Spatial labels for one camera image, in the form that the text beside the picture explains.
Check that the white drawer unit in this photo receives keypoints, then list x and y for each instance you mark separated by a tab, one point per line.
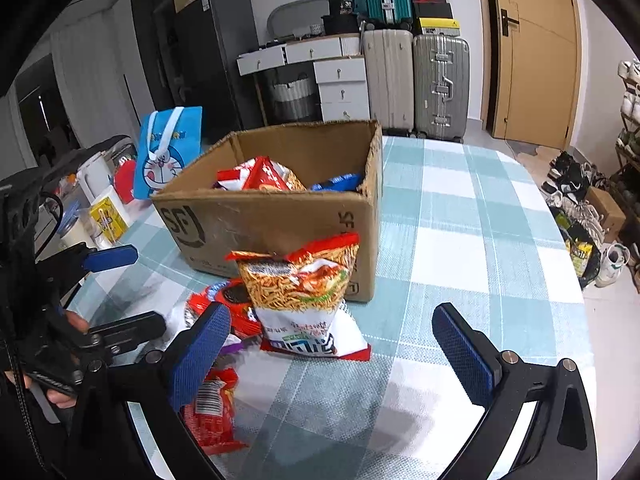
340	85

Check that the yellow packet in bag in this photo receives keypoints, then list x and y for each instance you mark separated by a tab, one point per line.
580	257

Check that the red cookie packet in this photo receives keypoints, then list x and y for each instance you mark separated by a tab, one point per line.
225	305

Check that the person's left hand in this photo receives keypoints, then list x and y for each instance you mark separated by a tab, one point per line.
75	321

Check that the white green sneaker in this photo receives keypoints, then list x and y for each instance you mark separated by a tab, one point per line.
614	262

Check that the checked tablecloth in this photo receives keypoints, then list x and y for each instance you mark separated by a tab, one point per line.
450	240

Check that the wooden door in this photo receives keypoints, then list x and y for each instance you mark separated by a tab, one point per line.
540	60

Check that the shoe rack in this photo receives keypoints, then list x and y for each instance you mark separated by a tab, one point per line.
629	130

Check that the yellow black shoe box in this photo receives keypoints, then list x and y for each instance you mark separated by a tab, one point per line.
439	27

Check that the small cardboard box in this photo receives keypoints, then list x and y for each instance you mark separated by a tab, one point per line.
606	212

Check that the dark bag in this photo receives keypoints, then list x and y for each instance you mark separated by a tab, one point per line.
85	155

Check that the brown wardrobe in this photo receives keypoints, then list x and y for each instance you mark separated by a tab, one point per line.
160	20

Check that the red pouch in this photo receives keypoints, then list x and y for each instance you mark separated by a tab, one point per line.
125	180

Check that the beige suitcase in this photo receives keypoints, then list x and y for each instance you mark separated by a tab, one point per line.
387	85

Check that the blue cartoon gift bag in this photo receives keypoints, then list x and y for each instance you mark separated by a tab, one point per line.
167	155

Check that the silver suitcase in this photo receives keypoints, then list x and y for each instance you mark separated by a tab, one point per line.
440	90

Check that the red ribbed packet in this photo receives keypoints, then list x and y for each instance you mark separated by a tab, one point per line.
212	410

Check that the blue snack packet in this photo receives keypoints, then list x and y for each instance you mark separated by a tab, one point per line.
337	182

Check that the purple candy packet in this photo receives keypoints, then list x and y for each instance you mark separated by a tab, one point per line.
231	346

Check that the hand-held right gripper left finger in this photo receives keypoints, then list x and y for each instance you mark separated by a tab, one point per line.
200	355

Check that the noodle snack packet white bottom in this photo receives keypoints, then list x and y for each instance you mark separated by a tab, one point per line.
305	300

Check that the grey oval tray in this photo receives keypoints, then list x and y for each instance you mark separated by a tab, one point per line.
295	17

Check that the grey woven basket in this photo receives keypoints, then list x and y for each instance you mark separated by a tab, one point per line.
292	97

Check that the pile of shoes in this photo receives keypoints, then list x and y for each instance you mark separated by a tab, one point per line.
570	180

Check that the black labelled bag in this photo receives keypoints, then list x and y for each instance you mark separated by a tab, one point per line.
342	15

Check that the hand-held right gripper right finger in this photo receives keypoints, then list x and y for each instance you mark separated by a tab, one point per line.
465	355

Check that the red noodle snack packet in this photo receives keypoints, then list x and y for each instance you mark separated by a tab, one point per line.
272	175

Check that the brown cardboard box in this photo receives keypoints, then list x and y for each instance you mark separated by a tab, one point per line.
270	245

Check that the yellow drink carton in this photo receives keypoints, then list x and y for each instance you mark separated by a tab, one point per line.
110	215

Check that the black fridge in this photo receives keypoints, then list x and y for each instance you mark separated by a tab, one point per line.
215	60

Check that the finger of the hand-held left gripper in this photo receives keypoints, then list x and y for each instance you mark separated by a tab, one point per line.
135	327
112	257

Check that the white kettle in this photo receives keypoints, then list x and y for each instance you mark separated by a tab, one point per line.
95	177

